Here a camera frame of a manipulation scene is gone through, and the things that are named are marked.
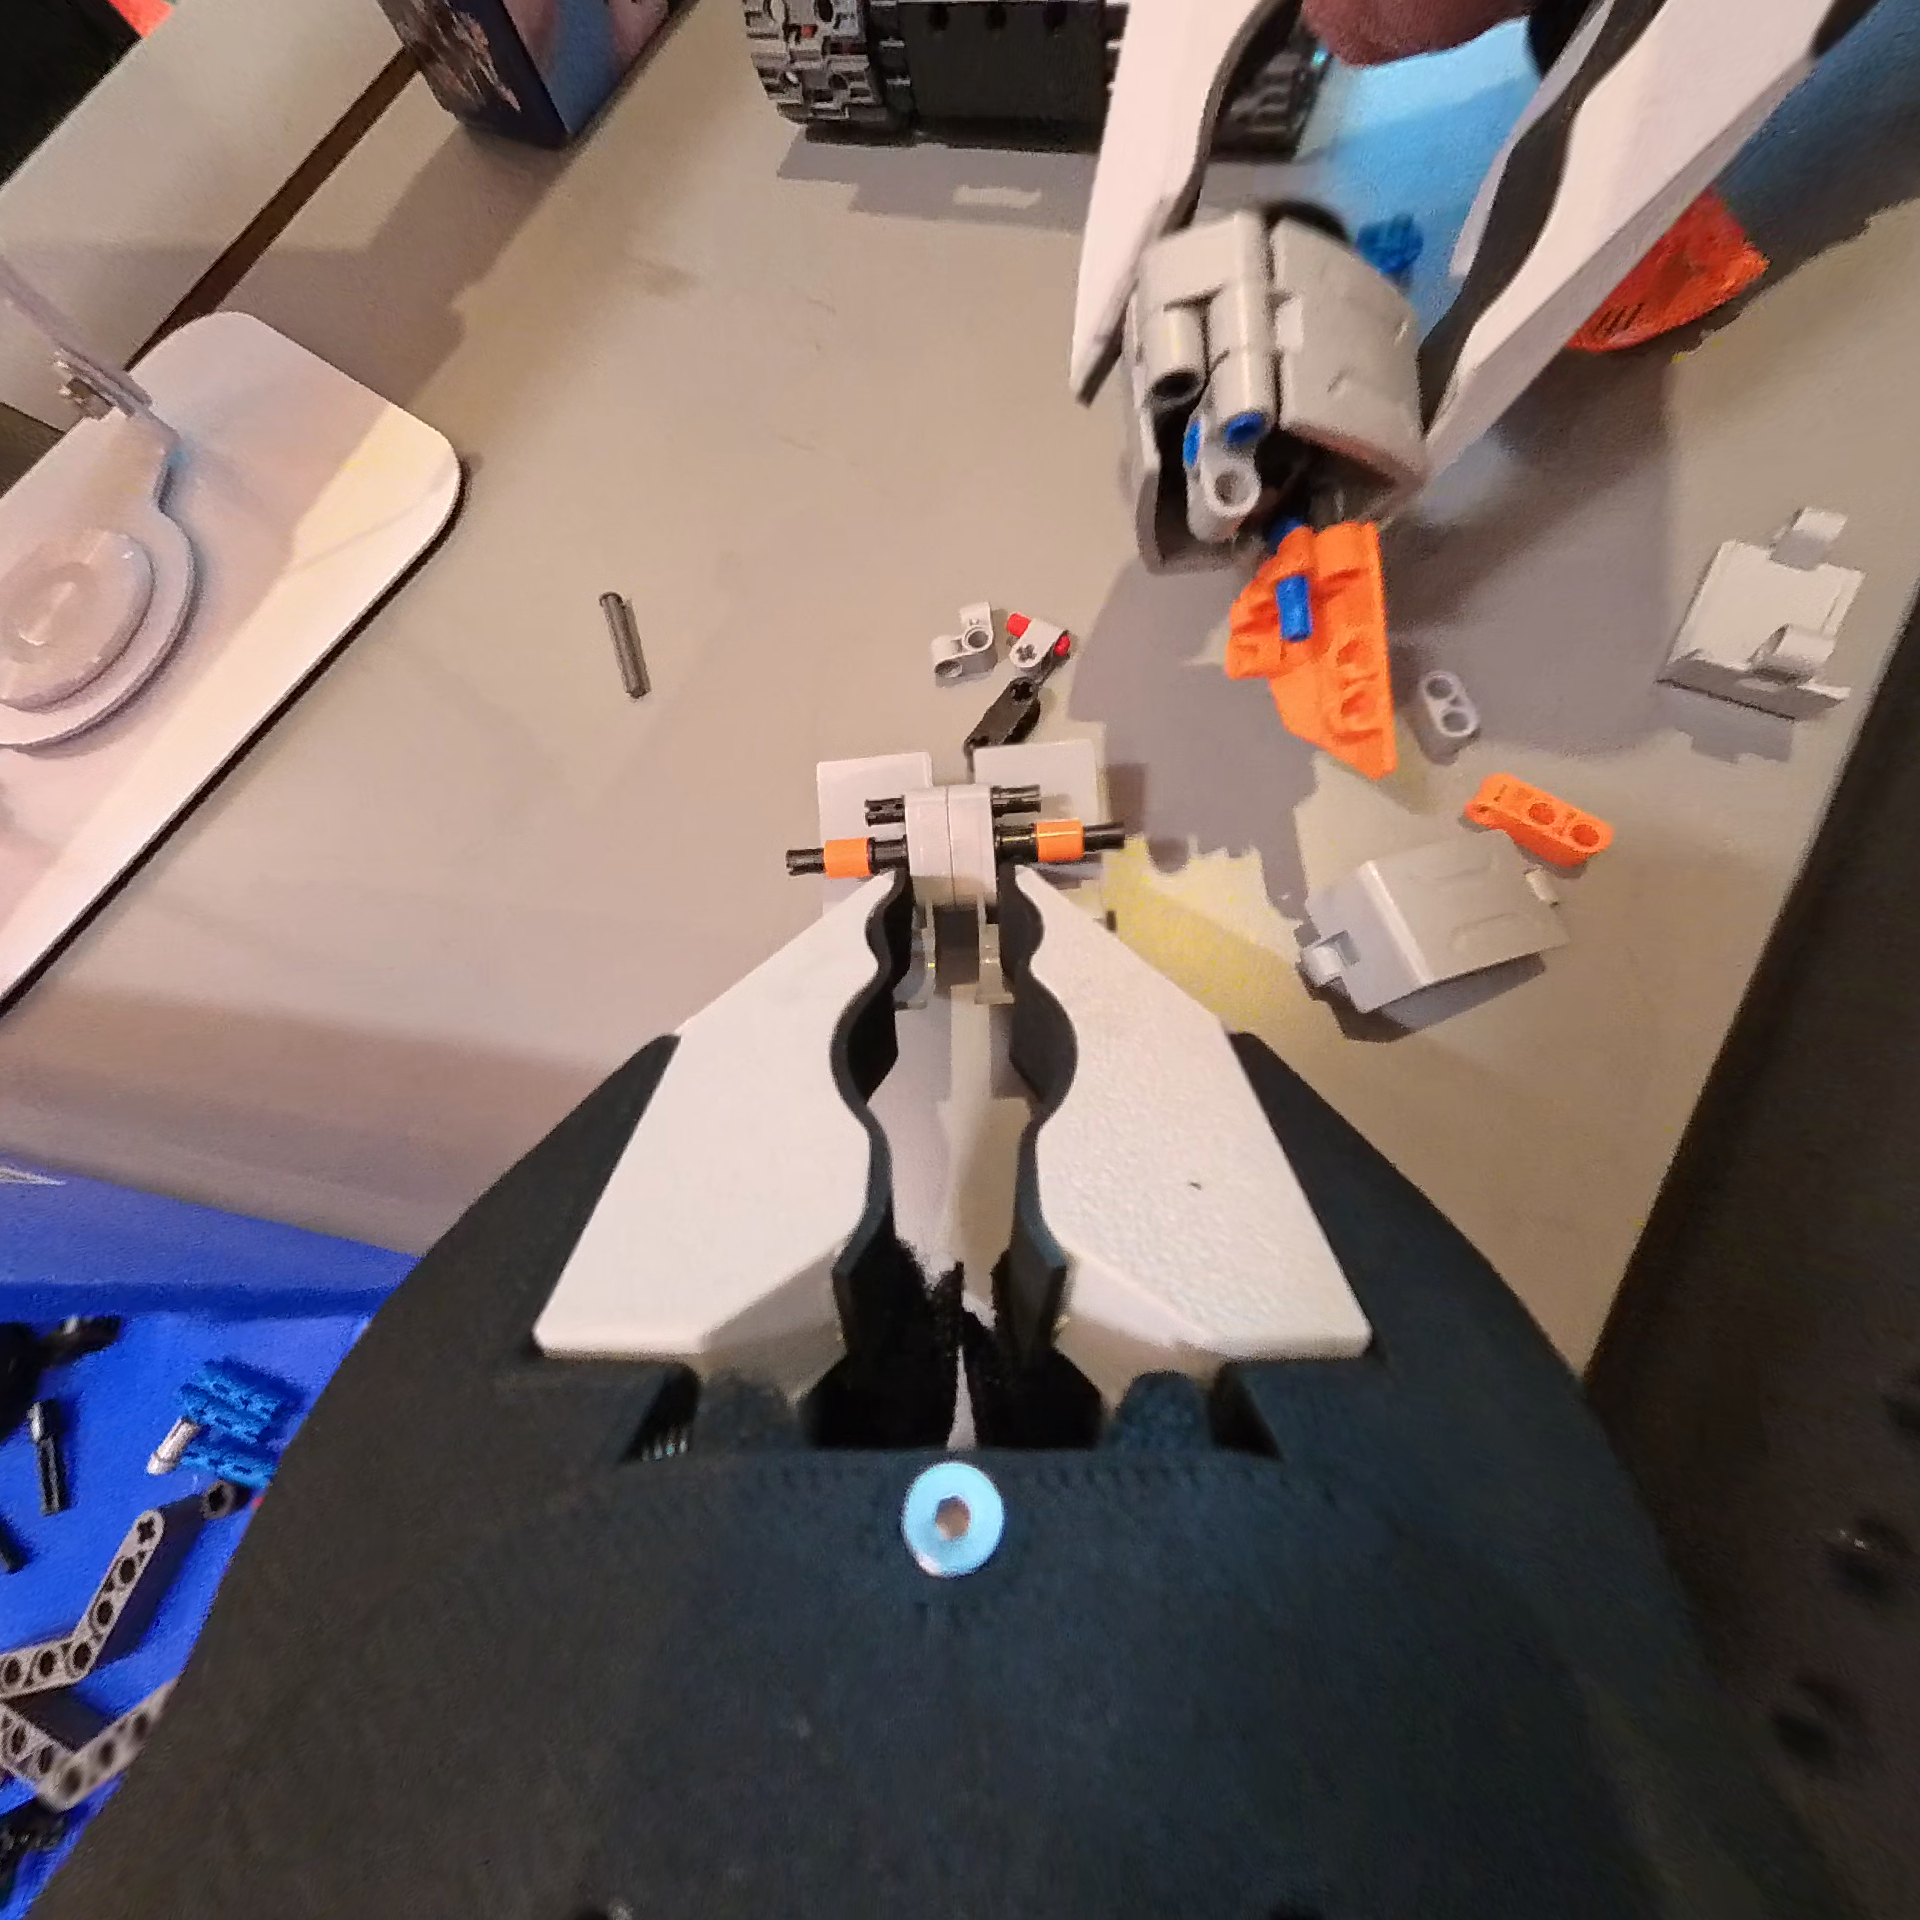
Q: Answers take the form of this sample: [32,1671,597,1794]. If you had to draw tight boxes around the light blue sheet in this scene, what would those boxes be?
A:
[1306,15,1539,229]

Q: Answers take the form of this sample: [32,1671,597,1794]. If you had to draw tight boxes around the grey ribbed hinged panel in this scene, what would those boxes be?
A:
[1296,832,1569,1035]

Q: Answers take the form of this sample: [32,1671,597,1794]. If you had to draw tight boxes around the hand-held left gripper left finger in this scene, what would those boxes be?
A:
[531,874,923,1378]

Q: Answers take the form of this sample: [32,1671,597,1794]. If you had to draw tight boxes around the light grey flat clip panel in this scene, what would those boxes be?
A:
[1654,509,1863,722]

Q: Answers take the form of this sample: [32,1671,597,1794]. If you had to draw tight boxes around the black link piece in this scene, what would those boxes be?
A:
[959,676,1053,753]

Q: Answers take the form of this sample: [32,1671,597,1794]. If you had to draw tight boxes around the blue storage bin with tag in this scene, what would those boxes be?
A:
[0,1152,425,1920]

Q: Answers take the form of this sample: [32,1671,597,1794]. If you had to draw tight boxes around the white rounded base board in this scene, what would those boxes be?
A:
[0,309,466,1008]

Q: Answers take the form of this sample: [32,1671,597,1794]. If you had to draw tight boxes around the grey angled holed beam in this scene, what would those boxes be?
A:
[0,1505,170,1706]
[0,1678,179,1813]

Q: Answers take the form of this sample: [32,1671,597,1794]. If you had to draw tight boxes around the person's right hand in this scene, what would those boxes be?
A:
[1299,0,1528,70]

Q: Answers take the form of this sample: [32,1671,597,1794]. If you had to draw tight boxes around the tracked toy robot vehicle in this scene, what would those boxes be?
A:
[742,0,1321,159]

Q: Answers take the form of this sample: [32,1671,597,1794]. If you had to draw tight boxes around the red curved shell piece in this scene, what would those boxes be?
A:
[1565,185,1773,355]

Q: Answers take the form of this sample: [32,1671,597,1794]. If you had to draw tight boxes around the blue ridged toy piece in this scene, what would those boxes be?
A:
[151,1360,289,1490]

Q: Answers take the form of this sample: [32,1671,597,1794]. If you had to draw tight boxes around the blue toy kit box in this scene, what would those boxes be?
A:
[375,0,707,149]

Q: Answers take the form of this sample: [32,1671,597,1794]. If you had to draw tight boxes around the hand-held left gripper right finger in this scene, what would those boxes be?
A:
[990,868,1379,1366]

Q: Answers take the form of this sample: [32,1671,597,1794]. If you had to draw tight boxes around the grey hinge assembly orange bushes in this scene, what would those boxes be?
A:
[783,737,1131,1008]

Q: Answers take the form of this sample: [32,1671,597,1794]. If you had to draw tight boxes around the grey motor assembly orange panel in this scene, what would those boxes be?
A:
[1124,207,1430,779]

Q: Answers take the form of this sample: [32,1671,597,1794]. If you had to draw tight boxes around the orange three-hole beam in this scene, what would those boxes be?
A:
[1463,772,1617,868]

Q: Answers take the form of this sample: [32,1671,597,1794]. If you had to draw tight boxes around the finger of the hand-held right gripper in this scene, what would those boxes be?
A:
[1415,0,1859,477]
[1069,0,1310,403]

